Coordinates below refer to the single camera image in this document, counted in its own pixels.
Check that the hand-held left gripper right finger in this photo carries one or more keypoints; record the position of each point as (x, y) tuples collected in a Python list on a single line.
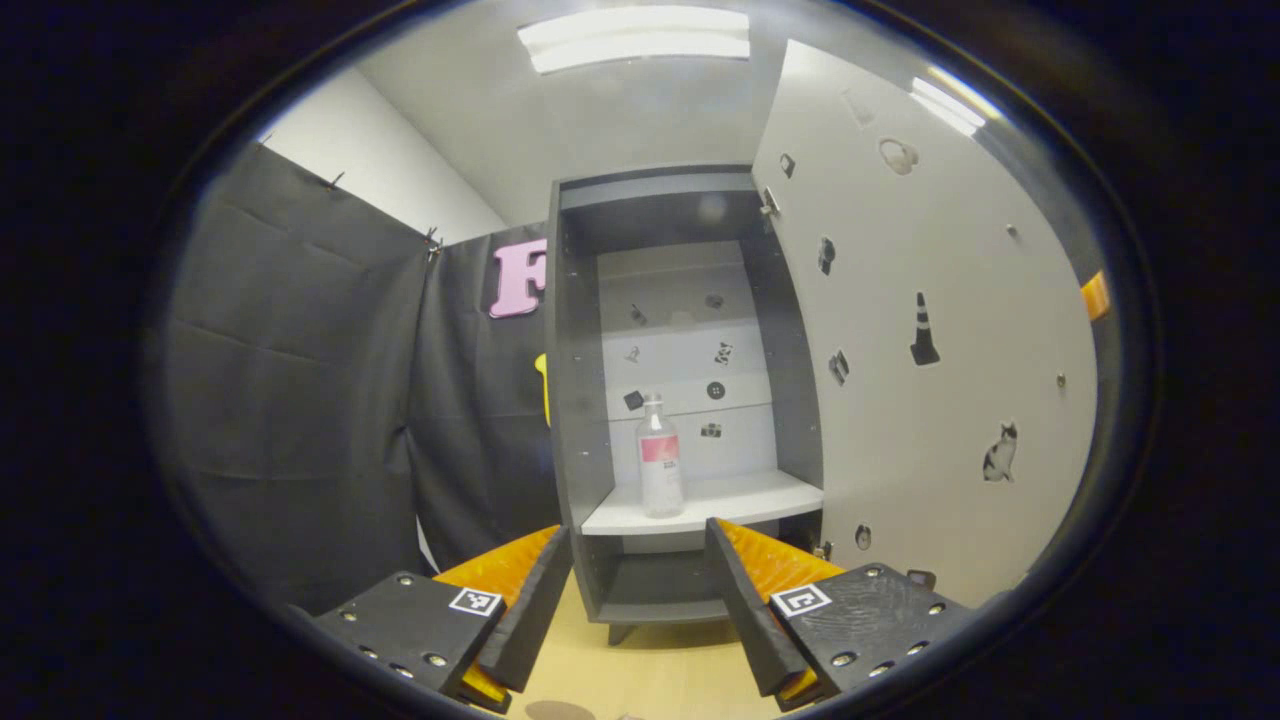
[(750, 620)]

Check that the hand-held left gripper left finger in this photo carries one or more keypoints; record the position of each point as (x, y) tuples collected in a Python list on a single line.
[(530, 620)]

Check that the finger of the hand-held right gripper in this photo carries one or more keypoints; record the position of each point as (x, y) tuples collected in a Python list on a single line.
[(1097, 295)]

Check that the round brown coaster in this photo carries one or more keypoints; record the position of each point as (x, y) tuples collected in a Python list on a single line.
[(560, 711)]

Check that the light grey cabinet door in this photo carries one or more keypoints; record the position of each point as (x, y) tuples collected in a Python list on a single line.
[(930, 250)]

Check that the clear bottle with pink label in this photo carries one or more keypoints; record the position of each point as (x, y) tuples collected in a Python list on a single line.
[(660, 470)]

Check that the metal door hinge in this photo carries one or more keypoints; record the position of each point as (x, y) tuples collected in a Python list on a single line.
[(770, 202), (822, 551)]

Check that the dark grey cabinet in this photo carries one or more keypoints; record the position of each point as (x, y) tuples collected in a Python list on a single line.
[(580, 400)]

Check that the black backdrop cloth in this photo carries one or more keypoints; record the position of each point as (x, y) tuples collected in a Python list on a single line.
[(300, 400)]

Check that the large ceiling light panel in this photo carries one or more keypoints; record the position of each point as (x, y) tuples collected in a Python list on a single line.
[(635, 35)]

